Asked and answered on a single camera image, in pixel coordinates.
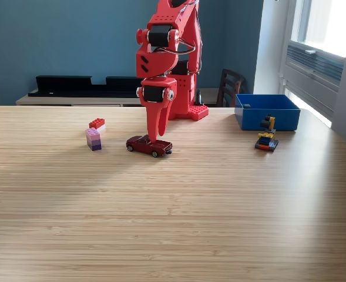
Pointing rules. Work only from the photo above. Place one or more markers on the dark red toy pickup car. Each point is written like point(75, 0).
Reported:
point(161, 148)

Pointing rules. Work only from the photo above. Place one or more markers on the blue plastic bin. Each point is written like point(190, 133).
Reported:
point(278, 120)

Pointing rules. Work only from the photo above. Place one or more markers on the black table clamp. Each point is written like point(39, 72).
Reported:
point(199, 98)

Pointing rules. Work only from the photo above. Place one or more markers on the red white brick stack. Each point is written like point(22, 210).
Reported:
point(97, 122)

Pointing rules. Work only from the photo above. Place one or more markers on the pink purple brick stack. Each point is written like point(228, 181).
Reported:
point(93, 139)

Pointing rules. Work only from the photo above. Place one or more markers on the dark wooden chair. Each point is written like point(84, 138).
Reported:
point(230, 85)

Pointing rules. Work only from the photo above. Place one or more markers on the pale wooden sideboard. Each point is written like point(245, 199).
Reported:
point(58, 100)

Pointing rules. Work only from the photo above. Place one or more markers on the small yellow toy digger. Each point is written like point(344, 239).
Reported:
point(266, 138)

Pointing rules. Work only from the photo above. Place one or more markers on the small white window latch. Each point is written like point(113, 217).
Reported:
point(310, 52)

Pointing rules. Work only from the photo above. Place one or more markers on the grey vent grille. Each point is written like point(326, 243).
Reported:
point(322, 66)

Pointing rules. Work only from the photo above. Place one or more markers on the white window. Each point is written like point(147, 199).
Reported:
point(328, 23)

